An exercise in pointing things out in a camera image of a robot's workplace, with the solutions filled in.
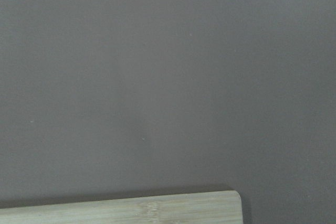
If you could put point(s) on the wooden cutting board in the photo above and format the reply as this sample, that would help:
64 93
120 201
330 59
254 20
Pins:
208 207

